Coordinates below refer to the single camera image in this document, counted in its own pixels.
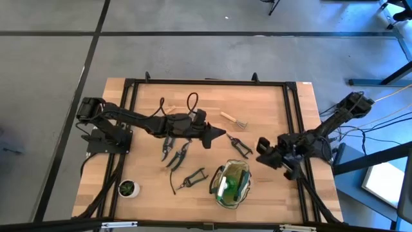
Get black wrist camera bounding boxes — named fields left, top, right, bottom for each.
left=192, top=108, right=207, bottom=125
left=277, top=133, right=292, bottom=146

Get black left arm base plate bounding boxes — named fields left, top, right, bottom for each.
left=86, top=127, right=133, bottom=155

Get green-handled curved-blade pruner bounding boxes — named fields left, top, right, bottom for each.
left=162, top=135, right=176, bottom=162

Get blue desk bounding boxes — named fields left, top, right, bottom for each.
left=331, top=141, right=412, bottom=231

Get wooden-handled hand rake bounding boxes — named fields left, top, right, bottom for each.
left=220, top=111, right=248, bottom=130

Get black diagonal beam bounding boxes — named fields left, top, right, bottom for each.
left=333, top=141, right=412, bottom=177

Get green garden tool handle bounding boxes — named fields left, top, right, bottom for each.
left=239, top=169, right=252, bottom=200

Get white panel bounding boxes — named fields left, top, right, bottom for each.
left=360, top=160, right=406, bottom=209

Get narrow wooden-handled trowel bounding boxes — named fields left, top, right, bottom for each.
left=162, top=102, right=177, bottom=115

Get black gantry rail silver brackets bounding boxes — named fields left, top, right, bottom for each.
left=0, top=217, right=412, bottom=232

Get black aluminium table frame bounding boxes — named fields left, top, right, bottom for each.
left=108, top=71, right=323, bottom=224

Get black left arm cable bundle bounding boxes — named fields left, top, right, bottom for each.
left=77, top=153, right=126, bottom=220

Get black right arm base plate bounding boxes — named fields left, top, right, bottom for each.
left=287, top=131, right=333, bottom=162

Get black chair caster base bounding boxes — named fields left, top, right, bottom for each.
left=379, top=0, right=412, bottom=30

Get white potted succulent plant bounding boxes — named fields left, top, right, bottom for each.
left=117, top=179, right=141, bottom=199

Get green-handled strapped garden snips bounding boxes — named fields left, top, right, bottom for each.
left=176, top=167, right=209, bottom=190

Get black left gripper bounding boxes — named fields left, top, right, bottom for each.
left=165, top=113, right=227, bottom=149

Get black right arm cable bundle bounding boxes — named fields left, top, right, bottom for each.
left=295, top=175, right=344, bottom=225

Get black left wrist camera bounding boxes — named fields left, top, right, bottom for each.
left=192, top=108, right=207, bottom=125

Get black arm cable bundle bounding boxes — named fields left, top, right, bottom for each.
left=77, top=153, right=126, bottom=220
left=295, top=175, right=344, bottom=225

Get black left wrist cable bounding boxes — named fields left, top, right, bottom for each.
left=151, top=92, right=200, bottom=120

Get black stand legs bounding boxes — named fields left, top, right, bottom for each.
left=259, top=0, right=281, bottom=16

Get black floor cables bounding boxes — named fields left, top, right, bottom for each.
left=320, top=104, right=412, bottom=148

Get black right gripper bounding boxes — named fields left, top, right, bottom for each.
left=256, top=133, right=308, bottom=181

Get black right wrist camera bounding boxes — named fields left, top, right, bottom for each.
left=277, top=133, right=292, bottom=146

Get beige cord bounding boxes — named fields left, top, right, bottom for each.
left=355, top=83, right=412, bottom=130

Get beige green-trimmed gardening bag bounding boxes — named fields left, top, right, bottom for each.
left=209, top=159, right=252, bottom=210

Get blue metal frame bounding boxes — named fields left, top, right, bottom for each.
left=348, top=0, right=412, bottom=88

